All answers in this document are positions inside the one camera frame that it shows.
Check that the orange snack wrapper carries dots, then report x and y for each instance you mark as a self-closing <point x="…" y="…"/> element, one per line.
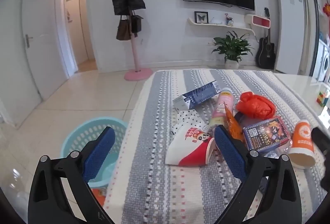
<point x="233" y="126"/>

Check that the orange plastic bag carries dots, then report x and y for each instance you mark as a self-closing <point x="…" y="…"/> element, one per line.
<point x="255" y="106"/>

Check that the orange paper cup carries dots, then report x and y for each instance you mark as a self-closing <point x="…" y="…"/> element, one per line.
<point x="301" y="141"/>

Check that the white curved wall shelf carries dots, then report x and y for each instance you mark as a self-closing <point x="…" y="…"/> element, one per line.
<point x="219" y="25"/>

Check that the white door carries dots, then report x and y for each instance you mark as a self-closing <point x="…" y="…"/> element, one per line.
<point x="41" y="33"/>

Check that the red and white paper bowl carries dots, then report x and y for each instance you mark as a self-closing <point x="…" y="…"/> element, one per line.
<point x="185" y="146"/>

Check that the white refrigerator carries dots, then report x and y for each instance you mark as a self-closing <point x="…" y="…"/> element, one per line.
<point x="290" y="23"/>

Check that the brown handbag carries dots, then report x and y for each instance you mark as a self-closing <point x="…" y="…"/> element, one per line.
<point x="123" y="30"/>

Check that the striped woven tablecloth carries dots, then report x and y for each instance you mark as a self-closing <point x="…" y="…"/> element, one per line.
<point x="159" y="162"/>

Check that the framed butterfly picture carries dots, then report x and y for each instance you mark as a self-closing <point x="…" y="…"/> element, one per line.
<point x="201" y="17"/>

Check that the teal plastic laundry basket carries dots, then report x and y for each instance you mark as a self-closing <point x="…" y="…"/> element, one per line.
<point x="77" y="136"/>

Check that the white polka-dot paper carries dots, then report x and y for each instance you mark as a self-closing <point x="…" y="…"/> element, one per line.
<point x="188" y="117"/>

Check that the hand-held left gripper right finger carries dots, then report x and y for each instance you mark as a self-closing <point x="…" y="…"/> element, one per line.
<point x="229" y="151"/>

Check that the black acoustic guitar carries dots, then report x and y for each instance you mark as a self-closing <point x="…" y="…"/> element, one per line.
<point x="265" y="55"/>

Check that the red and white wall cabinet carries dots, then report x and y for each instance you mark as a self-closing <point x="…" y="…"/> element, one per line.
<point x="260" y="21"/>

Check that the blue and white carton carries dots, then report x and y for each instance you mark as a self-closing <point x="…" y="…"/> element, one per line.
<point x="196" y="96"/>

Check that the black handbag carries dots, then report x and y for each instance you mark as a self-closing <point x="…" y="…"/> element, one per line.
<point x="136" y="24"/>

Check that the pink coat rack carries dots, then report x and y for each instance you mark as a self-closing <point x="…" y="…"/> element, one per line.
<point x="136" y="59"/>

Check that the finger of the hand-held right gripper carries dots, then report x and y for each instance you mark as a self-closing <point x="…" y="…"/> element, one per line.
<point x="321" y="140"/>

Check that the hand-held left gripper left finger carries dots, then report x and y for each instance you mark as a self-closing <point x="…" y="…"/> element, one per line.
<point x="99" y="154"/>

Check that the white washing machine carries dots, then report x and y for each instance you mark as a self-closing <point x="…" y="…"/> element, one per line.
<point x="324" y="61"/>

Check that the dark printed card box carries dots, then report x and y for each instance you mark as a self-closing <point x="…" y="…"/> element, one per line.
<point x="265" y="133"/>

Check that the pink plastic bottle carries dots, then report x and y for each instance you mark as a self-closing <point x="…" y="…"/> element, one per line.
<point x="223" y="108"/>

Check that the small figurine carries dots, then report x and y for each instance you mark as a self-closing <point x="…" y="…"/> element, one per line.
<point x="229" y="21"/>

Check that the colourful toy blocks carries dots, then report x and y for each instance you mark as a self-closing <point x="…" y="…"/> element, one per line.
<point x="322" y="99"/>

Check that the potted green plant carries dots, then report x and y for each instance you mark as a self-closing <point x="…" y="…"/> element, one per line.
<point x="232" y="46"/>

